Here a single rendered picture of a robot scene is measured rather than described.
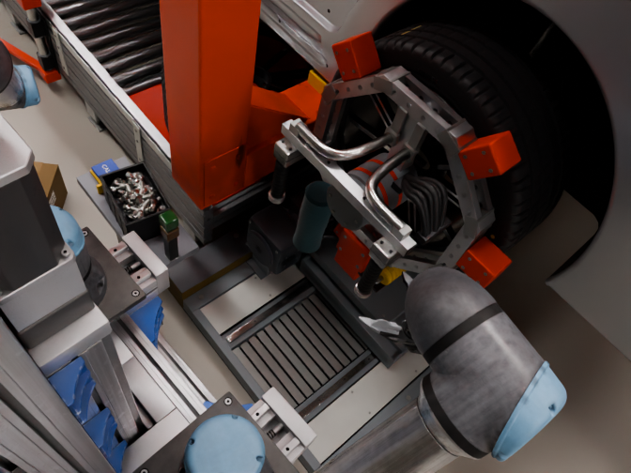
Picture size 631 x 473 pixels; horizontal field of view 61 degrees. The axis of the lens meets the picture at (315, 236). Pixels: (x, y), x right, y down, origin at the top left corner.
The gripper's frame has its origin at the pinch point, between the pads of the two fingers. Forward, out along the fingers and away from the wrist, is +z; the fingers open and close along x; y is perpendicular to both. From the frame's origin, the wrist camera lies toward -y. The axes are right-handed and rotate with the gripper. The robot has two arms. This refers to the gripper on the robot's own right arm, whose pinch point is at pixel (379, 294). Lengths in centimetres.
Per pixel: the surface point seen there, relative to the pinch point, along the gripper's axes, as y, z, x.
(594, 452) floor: -97, -82, -46
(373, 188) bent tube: 15.7, 14.4, -11.3
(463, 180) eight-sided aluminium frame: 15.8, 1.6, -26.6
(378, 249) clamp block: 10.1, 5.3, -3.7
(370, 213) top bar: 12.7, 11.6, -7.8
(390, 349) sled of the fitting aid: -74, -5, -16
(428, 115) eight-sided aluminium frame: 23.3, 15.4, -29.4
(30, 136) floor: -76, 167, 20
